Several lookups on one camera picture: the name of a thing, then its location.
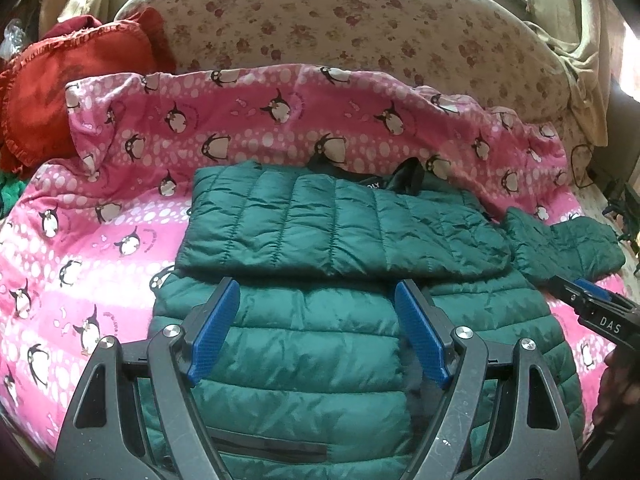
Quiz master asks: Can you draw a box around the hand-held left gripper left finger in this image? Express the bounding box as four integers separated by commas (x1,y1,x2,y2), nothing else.
54,278,242,480

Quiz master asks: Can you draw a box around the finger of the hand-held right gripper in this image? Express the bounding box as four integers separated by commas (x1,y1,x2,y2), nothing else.
547,275,621,317

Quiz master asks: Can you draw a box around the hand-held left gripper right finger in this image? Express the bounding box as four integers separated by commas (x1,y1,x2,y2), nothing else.
394,279,583,480

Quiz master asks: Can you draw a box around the green puffer jacket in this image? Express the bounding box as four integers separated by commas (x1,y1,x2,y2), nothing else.
145,157,628,480

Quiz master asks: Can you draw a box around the person's right hand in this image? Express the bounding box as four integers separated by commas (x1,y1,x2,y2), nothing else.
591,349,640,433

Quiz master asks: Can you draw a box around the pink penguin print blanket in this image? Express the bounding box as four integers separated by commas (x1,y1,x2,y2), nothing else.
0,62,632,467

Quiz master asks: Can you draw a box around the green cloth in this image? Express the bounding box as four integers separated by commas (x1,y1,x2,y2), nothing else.
0,170,32,222

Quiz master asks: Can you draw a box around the red frilled pillow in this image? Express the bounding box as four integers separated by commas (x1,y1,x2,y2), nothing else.
0,7,177,177

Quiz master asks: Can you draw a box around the clear plastic bag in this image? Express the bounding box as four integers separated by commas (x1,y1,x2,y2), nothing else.
0,17,27,61

